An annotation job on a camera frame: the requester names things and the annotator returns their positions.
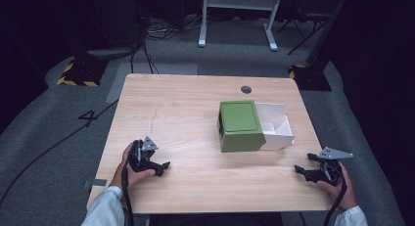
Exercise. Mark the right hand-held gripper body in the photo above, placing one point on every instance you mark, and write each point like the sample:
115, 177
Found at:
331, 173

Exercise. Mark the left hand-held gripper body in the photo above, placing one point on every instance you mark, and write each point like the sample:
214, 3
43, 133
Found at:
138, 159

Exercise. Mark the white cardboard box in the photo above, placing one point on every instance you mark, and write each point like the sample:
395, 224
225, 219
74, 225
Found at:
277, 134

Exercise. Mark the green box sleeve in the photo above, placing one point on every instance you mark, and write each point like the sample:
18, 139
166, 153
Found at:
239, 128

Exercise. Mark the person's left hand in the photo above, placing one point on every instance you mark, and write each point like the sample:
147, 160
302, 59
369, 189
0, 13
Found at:
122, 177

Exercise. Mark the person's right hand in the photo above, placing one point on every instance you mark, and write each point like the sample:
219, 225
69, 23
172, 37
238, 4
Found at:
345, 196

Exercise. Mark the grey tape piece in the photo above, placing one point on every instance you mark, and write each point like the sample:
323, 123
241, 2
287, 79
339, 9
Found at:
99, 182

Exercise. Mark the black floor tape mark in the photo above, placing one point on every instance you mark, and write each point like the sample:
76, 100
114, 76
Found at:
88, 117

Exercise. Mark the yellow black striped stand base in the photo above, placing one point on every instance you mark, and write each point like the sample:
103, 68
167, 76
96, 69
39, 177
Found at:
311, 79
81, 74

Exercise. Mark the black tripod stand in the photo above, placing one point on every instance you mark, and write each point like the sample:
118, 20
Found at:
306, 28

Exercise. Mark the dark equipment on stand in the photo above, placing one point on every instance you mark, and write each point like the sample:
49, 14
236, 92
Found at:
117, 20

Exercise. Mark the grey metal post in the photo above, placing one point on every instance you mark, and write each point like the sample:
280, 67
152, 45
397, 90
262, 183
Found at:
326, 30

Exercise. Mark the white metal desk frame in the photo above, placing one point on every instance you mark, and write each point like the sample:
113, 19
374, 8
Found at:
239, 1

